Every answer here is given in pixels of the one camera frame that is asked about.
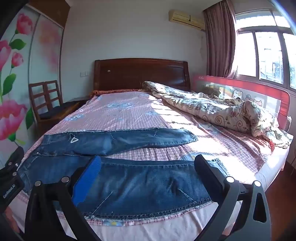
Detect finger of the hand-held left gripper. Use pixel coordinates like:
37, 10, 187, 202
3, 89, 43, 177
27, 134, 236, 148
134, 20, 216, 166
0, 146, 25, 186

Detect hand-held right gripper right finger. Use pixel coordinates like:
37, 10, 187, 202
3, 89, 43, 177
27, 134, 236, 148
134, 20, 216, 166
194, 155, 272, 241

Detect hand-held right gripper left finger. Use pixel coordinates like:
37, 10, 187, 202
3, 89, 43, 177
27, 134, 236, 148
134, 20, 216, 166
24, 155, 102, 241

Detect blue denim pants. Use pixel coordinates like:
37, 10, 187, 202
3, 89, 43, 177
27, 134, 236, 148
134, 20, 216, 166
17, 127, 232, 220

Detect floral patterned quilt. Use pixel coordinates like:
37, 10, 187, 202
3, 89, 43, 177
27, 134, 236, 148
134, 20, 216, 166
142, 81, 294, 149

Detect wooden chair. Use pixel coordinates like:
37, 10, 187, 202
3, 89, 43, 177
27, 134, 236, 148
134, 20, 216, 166
29, 80, 80, 137

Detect dark wooden nightstand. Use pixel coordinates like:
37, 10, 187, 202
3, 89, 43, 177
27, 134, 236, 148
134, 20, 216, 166
65, 96, 91, 110

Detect pink checked bed sheet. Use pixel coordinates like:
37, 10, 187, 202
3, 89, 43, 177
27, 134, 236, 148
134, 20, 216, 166
9, 89, 275, 229

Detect brown fringed bed cover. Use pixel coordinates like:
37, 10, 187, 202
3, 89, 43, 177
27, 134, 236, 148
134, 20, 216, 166
90, 89, 144, 97

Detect flower print wardrobe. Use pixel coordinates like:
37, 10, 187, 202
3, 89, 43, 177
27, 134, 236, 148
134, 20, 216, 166
0, 0, 70, 169

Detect dark wooden headboard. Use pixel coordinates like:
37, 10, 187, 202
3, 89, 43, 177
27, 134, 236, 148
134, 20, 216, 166
94, 58, 191, 92

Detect brown curtain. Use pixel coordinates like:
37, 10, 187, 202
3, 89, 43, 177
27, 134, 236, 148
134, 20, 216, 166
203, 0, 237, 78

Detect window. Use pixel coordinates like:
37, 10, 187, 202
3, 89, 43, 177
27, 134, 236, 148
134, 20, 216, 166
233, 7, 296, 90

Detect red bed guard rail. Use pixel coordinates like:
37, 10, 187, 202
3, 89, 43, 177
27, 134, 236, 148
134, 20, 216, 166
193, 74, 291, 130

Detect wall air conditioner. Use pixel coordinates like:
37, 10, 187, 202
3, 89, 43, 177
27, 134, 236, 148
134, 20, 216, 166
168, 9, 206, 32

